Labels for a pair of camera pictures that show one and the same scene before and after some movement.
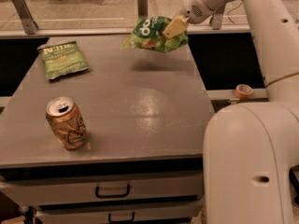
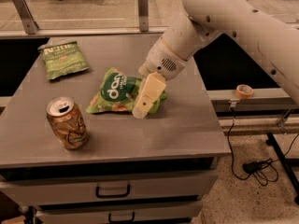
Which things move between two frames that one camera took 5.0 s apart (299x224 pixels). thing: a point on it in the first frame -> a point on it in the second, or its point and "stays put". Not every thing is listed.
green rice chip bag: [148, 35] -> [118, 93]
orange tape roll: [244, 91] stays put
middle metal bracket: [142, 4] stays put
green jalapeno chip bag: [62, 58] stays put
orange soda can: [65, 119] stays put
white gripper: [192, 7] -> [162, 61]
